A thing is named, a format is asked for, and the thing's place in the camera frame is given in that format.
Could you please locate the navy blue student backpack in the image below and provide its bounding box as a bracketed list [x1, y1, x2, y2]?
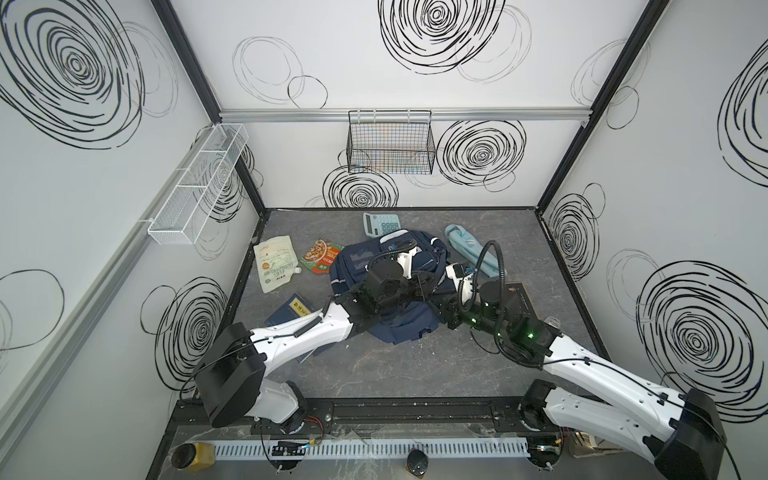
[329, 229, 454, 344]

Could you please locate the brown scroll cover book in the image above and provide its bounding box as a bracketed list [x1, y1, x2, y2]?
[503, 282, 539, 319]

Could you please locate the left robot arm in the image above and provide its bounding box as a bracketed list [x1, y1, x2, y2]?
[192, 258, 445, 428]

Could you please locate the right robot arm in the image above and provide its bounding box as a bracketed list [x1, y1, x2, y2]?
[436, 279, 728, 479]

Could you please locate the teal calculator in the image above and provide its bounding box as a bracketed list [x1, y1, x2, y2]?
[362, 212, 401, 238]

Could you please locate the orange green snack packet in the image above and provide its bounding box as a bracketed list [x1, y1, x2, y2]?
[299, 239, 344, 274]

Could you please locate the light blue fabric pouch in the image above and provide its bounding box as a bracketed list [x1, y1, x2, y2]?
[444, 224, 499, 278]

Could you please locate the navy blue small book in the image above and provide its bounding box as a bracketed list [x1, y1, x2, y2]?
[265, 293, 329, 364]

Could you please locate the white cream food pouch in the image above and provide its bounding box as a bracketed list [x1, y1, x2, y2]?
[253, 235, 299, 293]

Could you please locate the black round knob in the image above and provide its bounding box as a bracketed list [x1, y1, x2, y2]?
[405, 448, 429, 479]

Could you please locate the yellow black cylinder object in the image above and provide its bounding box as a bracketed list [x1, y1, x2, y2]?
[171, 442, 215, 473]

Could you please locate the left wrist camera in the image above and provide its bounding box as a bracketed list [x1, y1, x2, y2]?
[396, 251, 417, 279]

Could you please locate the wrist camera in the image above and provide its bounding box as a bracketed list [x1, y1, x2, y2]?
[445, 263, 475, 303]
[396, 251, 417, 279]

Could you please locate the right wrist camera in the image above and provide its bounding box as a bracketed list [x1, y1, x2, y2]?
[445, 263, 475, 303]

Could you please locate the black corrugated cable hose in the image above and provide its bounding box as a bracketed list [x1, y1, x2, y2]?
[458, 239, 506, 313]

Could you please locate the white slotted cable duct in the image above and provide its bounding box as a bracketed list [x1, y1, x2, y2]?
[208, 437, 530, 461]

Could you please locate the black wire wall basket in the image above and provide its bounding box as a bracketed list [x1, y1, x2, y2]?
[345, 109, 437, 175]

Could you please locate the white wire wall shelf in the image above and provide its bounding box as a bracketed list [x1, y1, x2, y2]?
[147, 123, 249, 246]

